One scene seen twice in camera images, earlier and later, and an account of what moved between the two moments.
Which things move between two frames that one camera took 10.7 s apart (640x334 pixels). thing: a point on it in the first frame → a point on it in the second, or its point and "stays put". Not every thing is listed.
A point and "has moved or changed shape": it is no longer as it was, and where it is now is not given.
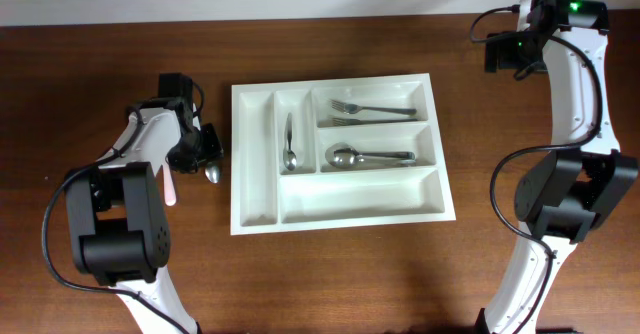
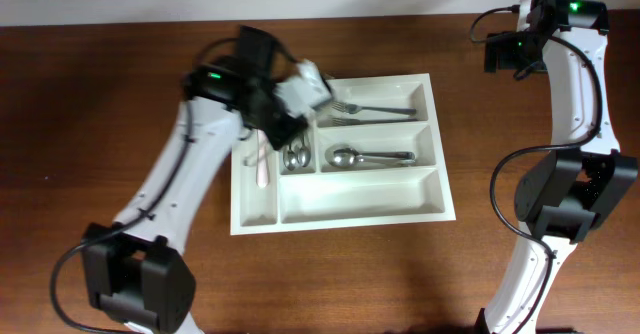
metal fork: [353, 108] stays put
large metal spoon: [345, 156] stays put
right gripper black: [500, 52] stays put
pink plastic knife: [169, 189] has moved or changed shape
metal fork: [353, 121] stays put
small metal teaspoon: [289, 158] stays put
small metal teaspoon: [212, 173] has moved or changed shape
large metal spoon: [346, 154] stays put
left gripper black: [209, 144] → [279, 125]
